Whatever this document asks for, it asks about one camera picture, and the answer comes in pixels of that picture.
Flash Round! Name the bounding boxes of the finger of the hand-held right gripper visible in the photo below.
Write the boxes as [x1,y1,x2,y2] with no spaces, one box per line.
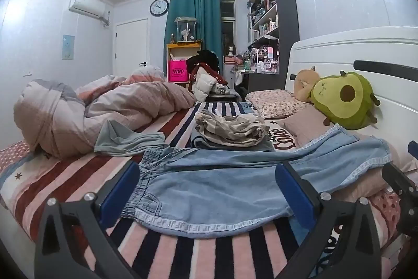
[408,141,418,165]
[381,162,418,235]

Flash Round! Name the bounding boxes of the striped fleece blanket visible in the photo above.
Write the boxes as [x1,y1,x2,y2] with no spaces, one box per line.
[0,101,418,279]

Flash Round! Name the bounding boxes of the teal curtain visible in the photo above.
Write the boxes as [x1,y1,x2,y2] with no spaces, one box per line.
[163,0,224,73]

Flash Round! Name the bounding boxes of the pink checked quilt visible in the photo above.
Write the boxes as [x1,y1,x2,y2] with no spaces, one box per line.
[14,66,197,159]

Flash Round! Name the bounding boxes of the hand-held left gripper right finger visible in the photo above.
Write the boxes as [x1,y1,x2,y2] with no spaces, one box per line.
[275,162,383,279]

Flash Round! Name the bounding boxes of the floral pillow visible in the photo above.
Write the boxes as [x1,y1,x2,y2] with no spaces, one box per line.
[245,89,312,119]

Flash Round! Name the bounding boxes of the brown plush toy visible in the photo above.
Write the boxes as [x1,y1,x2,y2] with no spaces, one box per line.
[293,66,322,102]

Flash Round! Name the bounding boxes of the green avocado plush toy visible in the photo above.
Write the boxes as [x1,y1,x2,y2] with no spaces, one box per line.
[310,71,381,131]

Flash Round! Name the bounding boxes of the black garment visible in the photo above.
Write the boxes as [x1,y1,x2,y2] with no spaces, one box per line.
[187,50,220,70]

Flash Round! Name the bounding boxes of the window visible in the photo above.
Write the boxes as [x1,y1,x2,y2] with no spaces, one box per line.
[220,0,236,70]

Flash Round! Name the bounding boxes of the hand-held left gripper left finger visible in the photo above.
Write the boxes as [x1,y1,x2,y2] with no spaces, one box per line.
[34,161,141,279]

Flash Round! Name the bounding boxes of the light blue wall poster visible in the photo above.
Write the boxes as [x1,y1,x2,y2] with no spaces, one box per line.
[62,35,76,60]

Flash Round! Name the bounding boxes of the glass display case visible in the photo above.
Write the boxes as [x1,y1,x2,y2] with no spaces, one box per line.
[175,17,198,43]

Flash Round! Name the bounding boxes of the pink checked pillow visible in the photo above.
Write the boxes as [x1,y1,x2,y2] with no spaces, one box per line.
[282,107,337,147]

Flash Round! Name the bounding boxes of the beige patterned folded garment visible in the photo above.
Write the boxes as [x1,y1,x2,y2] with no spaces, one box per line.
[195,109,269,146]

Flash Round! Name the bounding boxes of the round wall clock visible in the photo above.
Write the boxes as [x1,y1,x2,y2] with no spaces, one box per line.
[149,0,170,17]

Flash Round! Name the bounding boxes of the dark grey folded garment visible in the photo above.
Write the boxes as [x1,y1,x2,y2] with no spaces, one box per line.
[190,127,273,151]

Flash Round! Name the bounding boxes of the dark bookshelf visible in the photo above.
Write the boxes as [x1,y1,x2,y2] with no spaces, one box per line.
[246,0,300,93]

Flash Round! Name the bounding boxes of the light blue denim pants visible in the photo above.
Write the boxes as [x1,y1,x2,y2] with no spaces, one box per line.
[121,128,392,238]

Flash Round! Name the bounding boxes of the pink dotted bed sheet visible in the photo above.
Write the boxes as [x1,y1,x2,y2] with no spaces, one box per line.
[0,141,36,173]

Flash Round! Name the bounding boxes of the pink shopping bag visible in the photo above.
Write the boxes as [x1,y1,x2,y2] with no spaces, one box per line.
[167,59,189,83]

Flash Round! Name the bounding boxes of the white down jacket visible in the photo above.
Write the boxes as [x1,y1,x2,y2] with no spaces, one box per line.
[193,65,218,101]

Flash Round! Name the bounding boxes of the white air conditioner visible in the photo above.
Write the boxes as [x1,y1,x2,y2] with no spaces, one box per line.
[68,0,112,26]

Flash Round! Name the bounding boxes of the yellow shelf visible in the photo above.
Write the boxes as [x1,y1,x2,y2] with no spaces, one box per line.
[166,41,202,83]

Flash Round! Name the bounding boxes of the cluttered desk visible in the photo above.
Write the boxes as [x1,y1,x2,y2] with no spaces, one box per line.
[229,65,281,93]

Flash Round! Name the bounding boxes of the white bed headboard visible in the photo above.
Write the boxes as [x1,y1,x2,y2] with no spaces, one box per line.
[287,26,418,168]

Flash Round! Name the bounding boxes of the white door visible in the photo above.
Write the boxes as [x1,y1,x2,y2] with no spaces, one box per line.
[114,18,149,77]

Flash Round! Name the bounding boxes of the grey-green shirt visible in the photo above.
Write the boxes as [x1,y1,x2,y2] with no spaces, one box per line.
[94,120,167,157]

